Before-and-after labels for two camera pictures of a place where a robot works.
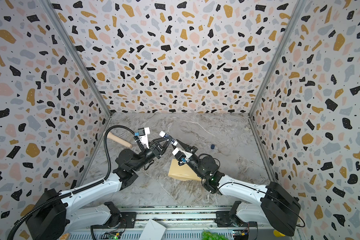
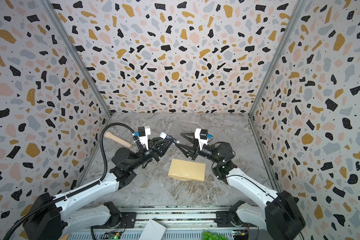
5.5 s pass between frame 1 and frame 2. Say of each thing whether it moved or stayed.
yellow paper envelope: stayed
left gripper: stayed
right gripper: moved
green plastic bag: stayed
